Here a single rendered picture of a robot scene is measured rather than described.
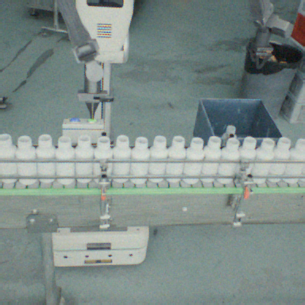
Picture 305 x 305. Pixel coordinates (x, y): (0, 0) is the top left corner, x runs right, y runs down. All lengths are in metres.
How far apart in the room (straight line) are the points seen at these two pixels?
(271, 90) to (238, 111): 1.35
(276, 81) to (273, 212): 1.90
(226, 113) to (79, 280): 1.17
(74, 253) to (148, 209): 0.89
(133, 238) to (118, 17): 1.13
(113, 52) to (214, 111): 0.60
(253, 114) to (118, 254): 1.01
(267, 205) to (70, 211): 0.68
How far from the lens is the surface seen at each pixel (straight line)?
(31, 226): 1.43
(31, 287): 2.29
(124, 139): 1.25
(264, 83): 3.30
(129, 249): 2.19
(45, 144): 1.23
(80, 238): 2.13
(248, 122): 2.06
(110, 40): 1.67
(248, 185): 1.29
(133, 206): 1.36
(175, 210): 1.40
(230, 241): 2.55
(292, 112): 3.66
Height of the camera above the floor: 1.92
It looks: 34 degrees down
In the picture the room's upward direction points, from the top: 6 degrees clockwise
